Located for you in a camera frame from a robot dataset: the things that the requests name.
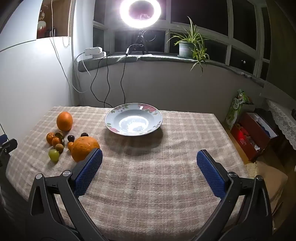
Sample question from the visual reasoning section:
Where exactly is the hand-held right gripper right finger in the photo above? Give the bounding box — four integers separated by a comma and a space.
196, 149, 273, 241

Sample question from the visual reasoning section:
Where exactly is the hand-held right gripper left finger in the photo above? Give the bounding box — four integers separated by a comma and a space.
25, 148, 103, 241

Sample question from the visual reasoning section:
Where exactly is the bumpy large orange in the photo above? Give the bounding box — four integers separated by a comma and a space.
71, 137, 100, 162

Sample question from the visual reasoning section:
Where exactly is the green grape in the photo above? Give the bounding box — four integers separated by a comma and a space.
48, 149, 60, 162

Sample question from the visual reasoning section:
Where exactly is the mandarin with green leaf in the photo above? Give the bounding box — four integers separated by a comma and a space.
51, 132, 65, 147

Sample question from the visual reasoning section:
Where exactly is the smooth large orange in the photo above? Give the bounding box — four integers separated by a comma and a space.
56, 112, 73, 131

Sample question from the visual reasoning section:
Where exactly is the floral white plate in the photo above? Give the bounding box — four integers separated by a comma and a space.
105, 103, 163, 137

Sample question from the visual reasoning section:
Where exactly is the red cardboard box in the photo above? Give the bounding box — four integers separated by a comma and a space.
231, 112, 278, 163

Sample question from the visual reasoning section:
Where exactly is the checked beige blanket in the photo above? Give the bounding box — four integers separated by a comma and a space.
5, 106, 253, 241

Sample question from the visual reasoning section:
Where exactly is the brown cushion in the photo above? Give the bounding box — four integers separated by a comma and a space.
254, 160, 289, 217

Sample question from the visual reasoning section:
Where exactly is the green printed bag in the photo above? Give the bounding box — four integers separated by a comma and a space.
225, 89, 253, 130

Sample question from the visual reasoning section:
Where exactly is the white lace cloth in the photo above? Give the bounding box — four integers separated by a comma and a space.
265, 98, 296, 151

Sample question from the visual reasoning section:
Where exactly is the red and white vase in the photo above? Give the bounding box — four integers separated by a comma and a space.
37, 21, 47, 39

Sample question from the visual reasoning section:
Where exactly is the white adapter box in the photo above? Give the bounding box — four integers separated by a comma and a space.
84, 47, 102, 56

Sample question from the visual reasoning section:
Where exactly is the green plant pot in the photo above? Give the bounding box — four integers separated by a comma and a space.
179, 42, 196, 58

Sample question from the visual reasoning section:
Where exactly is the spider plant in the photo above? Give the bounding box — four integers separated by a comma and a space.
166, 16, 210, 76

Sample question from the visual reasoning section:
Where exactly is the black tripod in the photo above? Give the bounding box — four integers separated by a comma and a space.
134, 29, 149, 55

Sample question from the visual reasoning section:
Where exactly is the black power cable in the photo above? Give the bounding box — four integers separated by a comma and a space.
104, 56, 111, 106
91, 56, 114, 108

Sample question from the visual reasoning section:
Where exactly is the long white cable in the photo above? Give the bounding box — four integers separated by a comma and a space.
50, 0, 87, 93

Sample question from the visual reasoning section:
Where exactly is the black cable with inline remote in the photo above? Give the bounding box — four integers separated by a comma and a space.
121, 44, 143, 104

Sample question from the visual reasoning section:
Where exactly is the short white cable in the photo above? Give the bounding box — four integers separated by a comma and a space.
75, 52, 92, 76

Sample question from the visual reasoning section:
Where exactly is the white beaded blind cord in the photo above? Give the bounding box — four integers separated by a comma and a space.
62, 0, 71, 48

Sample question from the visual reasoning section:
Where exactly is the white window frame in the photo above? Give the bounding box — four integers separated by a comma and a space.
92, 0, 272, 81

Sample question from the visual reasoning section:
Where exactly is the ring light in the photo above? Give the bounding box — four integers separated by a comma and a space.
120, 0, 162, 29

